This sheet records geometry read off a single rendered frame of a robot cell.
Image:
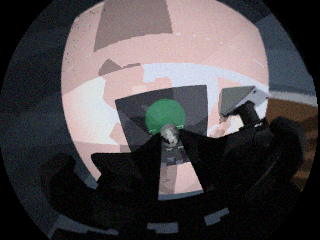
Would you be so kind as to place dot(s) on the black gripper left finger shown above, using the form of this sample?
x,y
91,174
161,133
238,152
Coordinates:
x,y
144,163

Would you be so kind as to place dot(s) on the green glass bottle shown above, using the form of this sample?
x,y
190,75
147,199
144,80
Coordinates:
x,y
166,117

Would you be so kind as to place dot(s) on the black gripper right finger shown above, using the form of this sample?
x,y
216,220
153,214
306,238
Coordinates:
x,y
208,154

